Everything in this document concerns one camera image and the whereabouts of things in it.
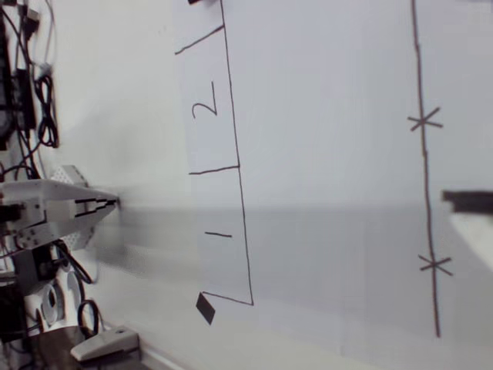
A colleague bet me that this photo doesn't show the grey plug with cable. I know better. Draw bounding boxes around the grey plug with cable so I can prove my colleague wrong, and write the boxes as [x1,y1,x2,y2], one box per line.
[21,4,42,38]

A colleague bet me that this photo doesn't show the white gripper finger with black pad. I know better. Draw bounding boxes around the white gripper finger with black pad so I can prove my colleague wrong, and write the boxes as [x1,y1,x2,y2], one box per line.
[441,190,493,215]
[449,214,493,273]

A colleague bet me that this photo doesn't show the idle gripper white finger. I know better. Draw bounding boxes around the idle gripper white finger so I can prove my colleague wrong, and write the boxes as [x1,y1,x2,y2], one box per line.
[0,178,119,205]
[45,203,117,243]

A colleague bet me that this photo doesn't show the black curved cable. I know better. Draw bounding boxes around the black curved cable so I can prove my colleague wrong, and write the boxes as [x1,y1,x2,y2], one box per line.
[56,240,96,286]

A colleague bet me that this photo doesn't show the black tape piece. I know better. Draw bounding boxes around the black tape piece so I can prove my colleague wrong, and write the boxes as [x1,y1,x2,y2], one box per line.
[195,291,217,326]

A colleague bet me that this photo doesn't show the black looped cable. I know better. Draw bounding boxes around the black looped cable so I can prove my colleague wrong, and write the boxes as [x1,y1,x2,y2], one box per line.
[77,299,102,338]

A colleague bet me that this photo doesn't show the dark brown board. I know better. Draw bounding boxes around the dark brown board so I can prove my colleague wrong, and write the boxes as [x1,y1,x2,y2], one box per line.
[0,323,146,370]

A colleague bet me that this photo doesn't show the white paper sheet drawn boxes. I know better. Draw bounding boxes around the white paper sheet drawn boxes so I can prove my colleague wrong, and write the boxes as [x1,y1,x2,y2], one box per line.
[173,0,493,370]

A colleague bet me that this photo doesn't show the grey perforated metal piece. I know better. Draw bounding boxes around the grey perforated metal piece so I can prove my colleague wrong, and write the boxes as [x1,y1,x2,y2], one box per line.
[51,164,96,251]

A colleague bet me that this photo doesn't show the black power adapter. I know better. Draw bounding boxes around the black power adapter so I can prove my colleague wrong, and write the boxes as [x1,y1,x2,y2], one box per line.
[13,68,38,133]

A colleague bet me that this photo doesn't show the grey table clamp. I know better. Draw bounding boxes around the grey table clamp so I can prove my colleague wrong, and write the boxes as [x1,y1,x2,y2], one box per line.
[70,325,140,362]

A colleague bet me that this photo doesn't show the black coiled cable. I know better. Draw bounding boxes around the black coiled cable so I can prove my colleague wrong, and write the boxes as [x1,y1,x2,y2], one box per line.
[33,74,62,150]

